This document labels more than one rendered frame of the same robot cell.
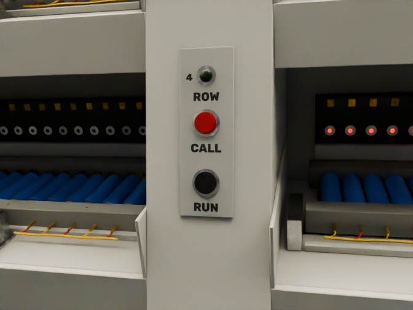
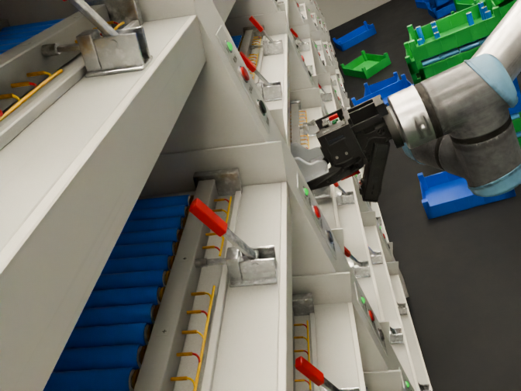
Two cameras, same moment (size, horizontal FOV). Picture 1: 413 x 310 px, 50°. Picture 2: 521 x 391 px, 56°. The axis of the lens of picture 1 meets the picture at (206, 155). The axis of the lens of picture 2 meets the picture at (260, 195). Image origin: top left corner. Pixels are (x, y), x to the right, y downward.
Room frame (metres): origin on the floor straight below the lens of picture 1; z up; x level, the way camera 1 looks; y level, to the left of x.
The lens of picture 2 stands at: (0.48, 1.23, 1.16)
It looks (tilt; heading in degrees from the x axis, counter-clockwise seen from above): 26 degrees down; 275
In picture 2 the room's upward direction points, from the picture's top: 30 degrees counter-clockwise
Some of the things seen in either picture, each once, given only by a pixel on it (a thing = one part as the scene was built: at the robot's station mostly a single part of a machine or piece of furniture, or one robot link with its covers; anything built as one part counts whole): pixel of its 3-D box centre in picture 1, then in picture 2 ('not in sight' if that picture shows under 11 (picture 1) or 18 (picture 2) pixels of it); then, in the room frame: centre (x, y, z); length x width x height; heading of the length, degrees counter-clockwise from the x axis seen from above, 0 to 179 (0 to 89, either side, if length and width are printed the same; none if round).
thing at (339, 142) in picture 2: not in sight; (357, 136); (0.36, 0.51, 0.81); 0.12 x 0.08 x 0.09; 167
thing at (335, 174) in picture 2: not in sight; (331, 171); (0.42, 0.52, 0.78); 0.09 x 0.05 x 0.02; 175
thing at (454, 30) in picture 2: not in sight; (452, 27); (-0.28, -0.51, 0.52); 0.30 x 0.20 x 0.08; 157
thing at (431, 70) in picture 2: not in sight; (458, 47); (-0.28, -0.51, 0.44); 0.30 x 0.20 x 0.08; 157
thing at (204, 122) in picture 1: (206, 123); not in sight; (0.32, 0.00, 0.82); 0.02 x 0.01 x 0.02; 77
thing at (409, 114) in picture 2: not in sight; (409, 119); (0.28, 0.53, 0.80); 0.10 x 0.05 x 0.09; 77
